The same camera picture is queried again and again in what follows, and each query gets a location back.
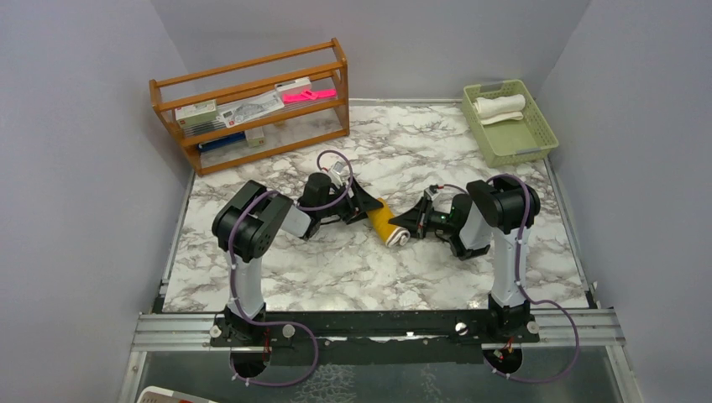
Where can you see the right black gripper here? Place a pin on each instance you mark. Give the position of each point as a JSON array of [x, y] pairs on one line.
[[416, 220]]

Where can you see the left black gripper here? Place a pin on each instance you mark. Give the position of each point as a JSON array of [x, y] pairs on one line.
[[358, 204]]

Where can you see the yellow towel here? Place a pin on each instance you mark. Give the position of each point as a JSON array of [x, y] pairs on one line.
[[390, 234]]

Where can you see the white towel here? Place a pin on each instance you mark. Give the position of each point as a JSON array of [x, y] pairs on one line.
[[500, 109]]

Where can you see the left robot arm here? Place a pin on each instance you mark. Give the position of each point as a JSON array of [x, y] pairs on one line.
[[247, 225]]

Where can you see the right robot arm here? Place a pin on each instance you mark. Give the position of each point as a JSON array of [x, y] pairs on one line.
[[497, 215]]

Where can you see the pink ruler set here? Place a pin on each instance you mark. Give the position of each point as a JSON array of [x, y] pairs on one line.
[[309, 95]]

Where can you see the small white green box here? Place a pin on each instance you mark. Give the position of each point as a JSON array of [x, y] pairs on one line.
[[255, 137]]

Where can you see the green plastic basket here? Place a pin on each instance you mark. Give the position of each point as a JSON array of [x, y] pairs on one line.
[[509, 142]]

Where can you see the white pack behind pink ruler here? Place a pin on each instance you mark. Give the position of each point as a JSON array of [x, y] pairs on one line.
[[294, 87]]

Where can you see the wooden shelf rack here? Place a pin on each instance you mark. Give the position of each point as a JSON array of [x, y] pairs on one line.
[[224, 128]]

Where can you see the clear protractor ruler pack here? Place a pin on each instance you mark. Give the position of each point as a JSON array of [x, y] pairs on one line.
[[249, 109]]

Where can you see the blue box on shelf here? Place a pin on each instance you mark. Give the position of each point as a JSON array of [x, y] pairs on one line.
[[222, 142]]

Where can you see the white box with red label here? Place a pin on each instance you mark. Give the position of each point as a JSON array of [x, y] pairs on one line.
[[198, 118]]

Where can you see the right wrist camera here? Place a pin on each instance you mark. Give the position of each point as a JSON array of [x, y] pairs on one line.
[[432, 193]]

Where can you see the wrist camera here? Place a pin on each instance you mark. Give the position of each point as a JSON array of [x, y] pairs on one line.
[[432, 193], [338, 173]]

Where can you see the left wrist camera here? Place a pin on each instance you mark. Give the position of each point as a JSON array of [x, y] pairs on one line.
[[338, 173]]

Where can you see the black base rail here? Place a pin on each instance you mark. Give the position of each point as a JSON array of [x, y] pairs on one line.
[[301, 338]]

